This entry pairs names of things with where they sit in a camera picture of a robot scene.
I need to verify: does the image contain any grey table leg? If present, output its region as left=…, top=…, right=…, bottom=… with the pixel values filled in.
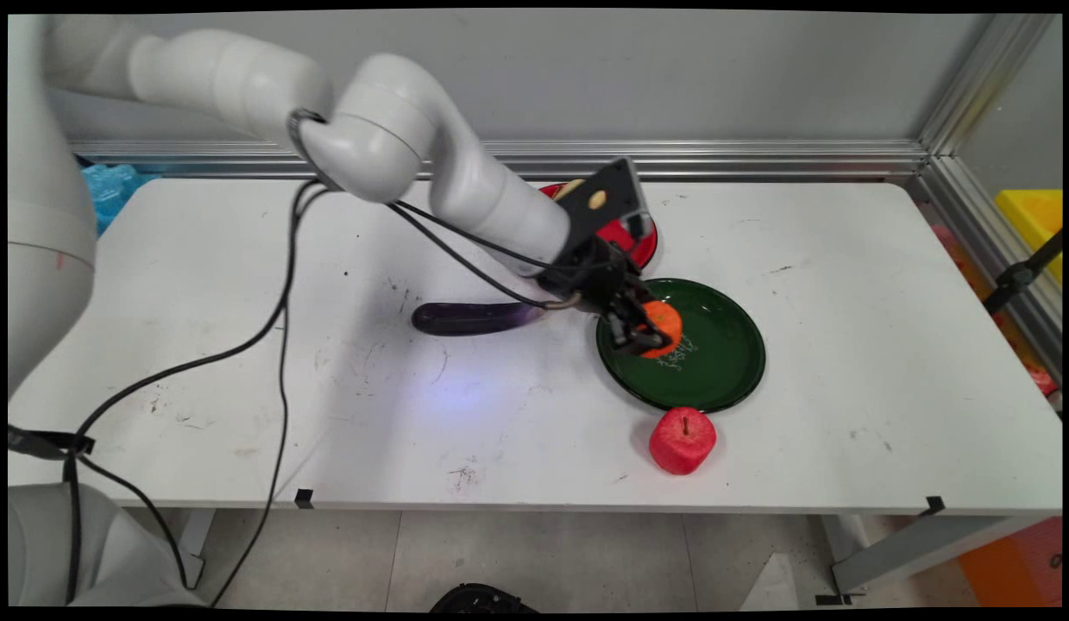
left=823, top=514, right=1044, bottom=598

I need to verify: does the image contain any short black wrist cable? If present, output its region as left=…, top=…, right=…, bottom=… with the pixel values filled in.
left=386, top=200, right=582, bottom=311

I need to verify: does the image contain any blue plastic bag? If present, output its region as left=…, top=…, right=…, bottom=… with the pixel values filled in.
left=81, top=163, right=162, bottom=235

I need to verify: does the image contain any red toy apple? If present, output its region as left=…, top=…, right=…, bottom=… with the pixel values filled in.
left=648, top=406, right=719, bottom=476

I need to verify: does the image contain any long black cable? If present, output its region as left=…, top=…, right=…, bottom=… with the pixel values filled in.
left=61, top=177, right=328, bottom=605
left=208, top=185, right=315, bottom=608

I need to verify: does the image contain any orange box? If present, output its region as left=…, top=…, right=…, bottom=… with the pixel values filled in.
left=957, top=516, right=1063, bottom=607

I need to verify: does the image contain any yellow plastic bin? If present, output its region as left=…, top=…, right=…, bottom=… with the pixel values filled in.
left=994, top=189, right=1063, bottom=285

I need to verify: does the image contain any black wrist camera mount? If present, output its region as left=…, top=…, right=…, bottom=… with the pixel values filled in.
left=554, top=157, right=653, bottom=253

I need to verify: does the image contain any dark green round plate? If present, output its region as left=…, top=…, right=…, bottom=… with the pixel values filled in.
left=595, top=277, right=767, bottom=413

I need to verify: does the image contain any black round floor object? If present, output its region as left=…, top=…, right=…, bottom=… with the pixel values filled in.
left=429, top=583, right=539, bottom=614

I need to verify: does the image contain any black strap on arm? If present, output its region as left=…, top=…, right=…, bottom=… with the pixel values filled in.
left=8, top=425, right=97, bottom=461

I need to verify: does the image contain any dark purple toy eggplant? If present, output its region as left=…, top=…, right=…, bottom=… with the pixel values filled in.
left=411, top=301, right=550, bottom=337

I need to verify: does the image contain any red round plate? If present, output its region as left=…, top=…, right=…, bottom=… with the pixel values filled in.
left=538, top=182, right=659, bottom=270

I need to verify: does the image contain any aluminium frame rail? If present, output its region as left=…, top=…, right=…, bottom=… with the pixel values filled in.
left=907, top=13, right=1063, bottom=385
left=71, top=138, right=930, bottom=180

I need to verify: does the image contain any orange toy fruit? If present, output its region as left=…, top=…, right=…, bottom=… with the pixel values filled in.
left=639, top=299, right=684, bottom=361

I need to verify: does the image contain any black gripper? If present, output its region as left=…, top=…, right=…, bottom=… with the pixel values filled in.
left=538, top=235, right=678, bottom=358

